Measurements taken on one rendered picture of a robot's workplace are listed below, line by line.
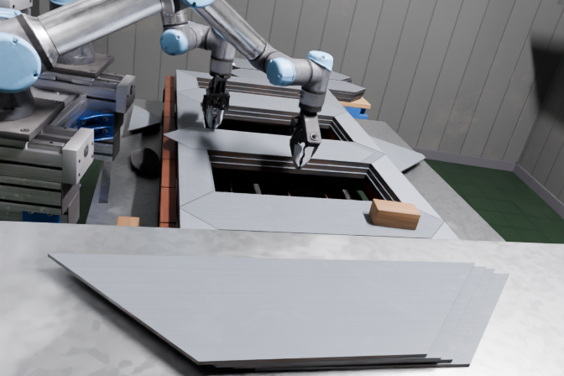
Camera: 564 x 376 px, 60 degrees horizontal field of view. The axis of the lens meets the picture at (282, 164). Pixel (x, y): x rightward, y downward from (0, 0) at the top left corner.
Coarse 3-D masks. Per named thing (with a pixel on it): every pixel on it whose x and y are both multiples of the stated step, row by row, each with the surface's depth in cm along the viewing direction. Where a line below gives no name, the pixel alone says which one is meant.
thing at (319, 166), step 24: (288, 96) 235; (264, 120) 201; (288, 120) 204; (336, 120) 205; (360, 144) 184; (240, 168) 159; (264, 168) 160; (288, 168) 162; (312, 168) 165; (336, 168) 166; (360, 168) 168; (384, 192) 156
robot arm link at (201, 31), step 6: (192, 24) 155; (198, 24) 157; (198, 30) 154; (204, 30) 155; (198, 36) 153; (204, 36) 155; (198, 42) 153; (204, 42) 155; (198, 48) 159; (204, 48) 157
